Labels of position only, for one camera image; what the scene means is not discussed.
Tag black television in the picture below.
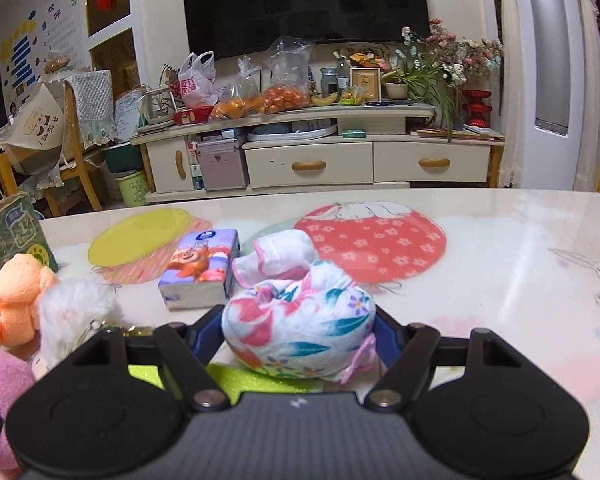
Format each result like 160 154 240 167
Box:
180 0 431 61

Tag cartoon print tissue pack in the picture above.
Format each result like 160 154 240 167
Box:
157 228 241 309

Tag large plastic bag of tangerines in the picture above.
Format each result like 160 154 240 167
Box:
260 36 313 116

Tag red candle stand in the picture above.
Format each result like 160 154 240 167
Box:
462 89 492 128

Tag floral cloth pouch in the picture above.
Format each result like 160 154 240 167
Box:
221 260 377 386

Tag white and red plastic bag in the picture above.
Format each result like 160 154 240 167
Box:
177 51 218 108

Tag wall poster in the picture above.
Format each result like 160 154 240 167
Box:
0 0 88 116

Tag white lantern holder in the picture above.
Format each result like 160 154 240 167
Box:
142 85 181 126

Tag stack of papers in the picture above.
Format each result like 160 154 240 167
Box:
411 124 506 142

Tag white and green carton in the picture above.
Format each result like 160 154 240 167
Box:
189 141 203 191

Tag white fluffy keychain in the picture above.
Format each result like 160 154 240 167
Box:
36 280 156 366

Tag potted spider plant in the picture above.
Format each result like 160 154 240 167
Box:
382 60 461 131

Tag pink storage box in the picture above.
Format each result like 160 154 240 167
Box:
196 140 250 192

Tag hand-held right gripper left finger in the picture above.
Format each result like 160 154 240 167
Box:
55 305 231 411

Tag green printed cardboard box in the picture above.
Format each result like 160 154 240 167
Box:
0 191 59 301

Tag dark green storage bin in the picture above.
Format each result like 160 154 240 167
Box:
105 142 143 173

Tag cream TV cabinet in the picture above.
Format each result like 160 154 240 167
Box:
130 102 506 206

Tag cartoon print paper bag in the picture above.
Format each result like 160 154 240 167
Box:
4 81 67 177

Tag small plastic bag of oranges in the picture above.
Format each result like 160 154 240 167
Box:
209 56 263 121

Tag red box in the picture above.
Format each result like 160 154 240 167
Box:
172 106 214 126

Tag lime green sponge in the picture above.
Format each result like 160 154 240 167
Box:
127 362 326 393

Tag white standing air conditioner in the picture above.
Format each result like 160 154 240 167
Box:
505 0 600 191

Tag wooden chair with lace cover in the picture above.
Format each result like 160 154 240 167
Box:
60 71 118 211

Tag white pink-trimmed mitten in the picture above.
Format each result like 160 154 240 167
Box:
231 230 318 288

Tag artificial flower bouquet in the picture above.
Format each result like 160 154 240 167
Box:
400 19 506 86

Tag wooden framed plaque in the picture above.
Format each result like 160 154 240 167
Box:
350 66 382 103

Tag orange plush toy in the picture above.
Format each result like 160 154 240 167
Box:
0 254 61 348

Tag white printed paper sheet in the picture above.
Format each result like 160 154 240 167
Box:
114 91 147 143

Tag pink plush toy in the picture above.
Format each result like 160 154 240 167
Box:
0 345 38 471

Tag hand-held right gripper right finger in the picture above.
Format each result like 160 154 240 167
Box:
365 305 536 411

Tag white tray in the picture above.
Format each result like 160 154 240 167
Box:
246 124 338 143

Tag light green trash bin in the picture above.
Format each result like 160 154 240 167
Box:
116 170 148 207

